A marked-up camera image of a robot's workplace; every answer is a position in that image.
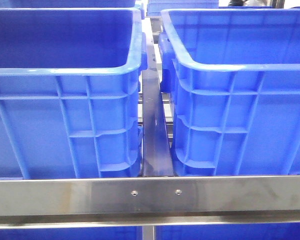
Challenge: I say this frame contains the back right blue crate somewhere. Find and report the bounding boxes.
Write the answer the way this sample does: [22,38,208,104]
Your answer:
[146,0,219,17]

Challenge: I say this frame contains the blue plastic crate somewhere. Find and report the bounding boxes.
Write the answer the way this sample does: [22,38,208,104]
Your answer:
[0,8,147,180]
[159,8,300,176]

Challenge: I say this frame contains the right blue plastic crate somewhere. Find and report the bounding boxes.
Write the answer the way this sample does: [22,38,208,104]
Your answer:
[159,8,300,176]

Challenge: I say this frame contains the lower left blue crate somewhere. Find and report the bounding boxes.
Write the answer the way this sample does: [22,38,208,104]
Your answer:
[0,226,142,240]

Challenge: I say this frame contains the left blue plastic crate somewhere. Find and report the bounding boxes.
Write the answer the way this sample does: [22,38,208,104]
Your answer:
[0,8,147,180]

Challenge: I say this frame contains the lower right blue crate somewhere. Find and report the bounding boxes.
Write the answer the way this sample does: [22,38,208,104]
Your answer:
[156,222,300,240]

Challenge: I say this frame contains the steel front rack rail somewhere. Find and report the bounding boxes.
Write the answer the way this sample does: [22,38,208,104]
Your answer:
[0,175,300,229]

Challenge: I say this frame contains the back left blue crate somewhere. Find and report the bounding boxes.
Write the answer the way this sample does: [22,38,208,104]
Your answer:
[3,0,145,19]

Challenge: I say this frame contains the steel centre divider bar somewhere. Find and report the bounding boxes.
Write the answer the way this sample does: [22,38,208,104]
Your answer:
[142,17,174,177]

